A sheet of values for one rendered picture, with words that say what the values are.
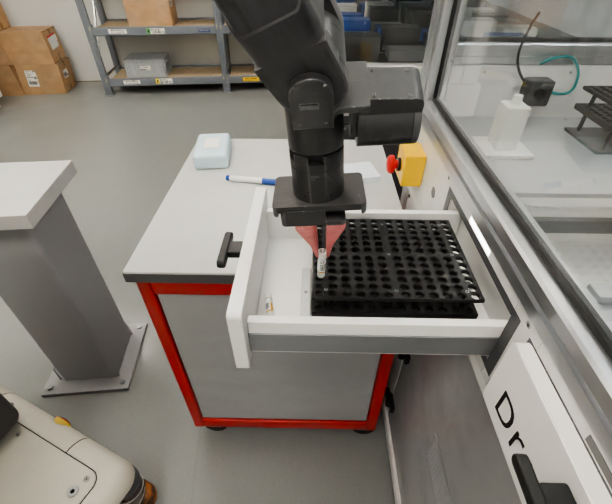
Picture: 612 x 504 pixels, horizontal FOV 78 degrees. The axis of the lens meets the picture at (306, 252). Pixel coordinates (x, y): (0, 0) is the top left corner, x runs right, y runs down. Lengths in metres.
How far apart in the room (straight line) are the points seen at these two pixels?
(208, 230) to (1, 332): 1.33
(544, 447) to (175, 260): 0.65
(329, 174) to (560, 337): 0.27
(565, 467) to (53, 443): 1.10
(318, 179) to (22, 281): 1.06
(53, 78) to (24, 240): 3.74
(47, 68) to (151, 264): 4.13
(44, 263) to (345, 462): 1.05
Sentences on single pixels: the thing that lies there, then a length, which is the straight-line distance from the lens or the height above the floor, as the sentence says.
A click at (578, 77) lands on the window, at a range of 0.47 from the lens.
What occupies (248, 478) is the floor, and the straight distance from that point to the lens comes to 1.34.
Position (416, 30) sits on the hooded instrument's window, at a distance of 1.29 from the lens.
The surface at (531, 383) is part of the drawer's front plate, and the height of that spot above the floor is 0.92.
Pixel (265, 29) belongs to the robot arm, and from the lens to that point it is 0.28.
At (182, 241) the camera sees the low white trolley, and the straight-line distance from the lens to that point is 0.84.
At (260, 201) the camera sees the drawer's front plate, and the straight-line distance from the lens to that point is 0.62.
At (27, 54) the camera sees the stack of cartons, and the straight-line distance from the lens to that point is 4.87.
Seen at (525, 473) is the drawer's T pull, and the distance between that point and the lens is 0.41.
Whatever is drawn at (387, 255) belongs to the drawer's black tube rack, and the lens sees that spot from 0.56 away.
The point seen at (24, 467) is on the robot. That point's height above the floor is 0.28.
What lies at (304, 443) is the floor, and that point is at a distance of 1.36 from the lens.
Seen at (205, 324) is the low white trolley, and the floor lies 0.58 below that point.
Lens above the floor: 1.26
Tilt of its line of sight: 40 degrees down
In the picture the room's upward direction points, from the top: straight up
